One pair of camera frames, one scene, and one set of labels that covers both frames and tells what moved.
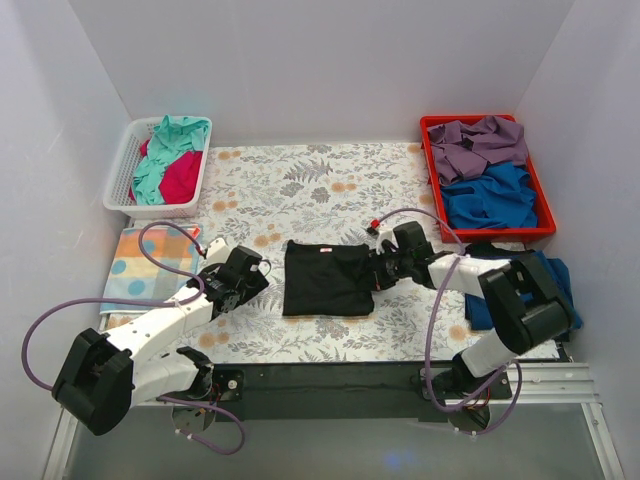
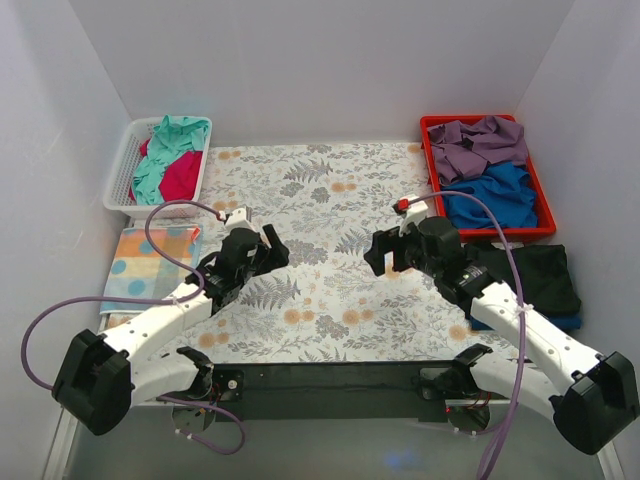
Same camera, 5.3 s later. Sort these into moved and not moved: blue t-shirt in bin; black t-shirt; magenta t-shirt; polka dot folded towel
Moved: black t-shirt
Not moved: polka dot folded towel; magenta t-shirt; blue t-shirt in bin
